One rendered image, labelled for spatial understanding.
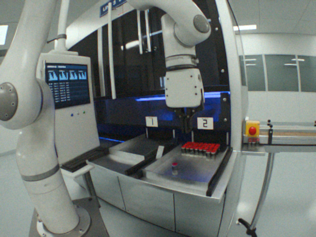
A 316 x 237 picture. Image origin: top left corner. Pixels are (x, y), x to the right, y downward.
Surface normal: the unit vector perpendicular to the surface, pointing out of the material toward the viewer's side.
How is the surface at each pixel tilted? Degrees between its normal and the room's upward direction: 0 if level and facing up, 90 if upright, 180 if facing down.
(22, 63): 64
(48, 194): 90
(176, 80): 91
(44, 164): 86
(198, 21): 92
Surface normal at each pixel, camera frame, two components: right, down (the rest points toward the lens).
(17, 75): 0.54, -0.34
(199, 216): -0.55, 0.18
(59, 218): 0.72, 0.05
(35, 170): 0.55, 0.07
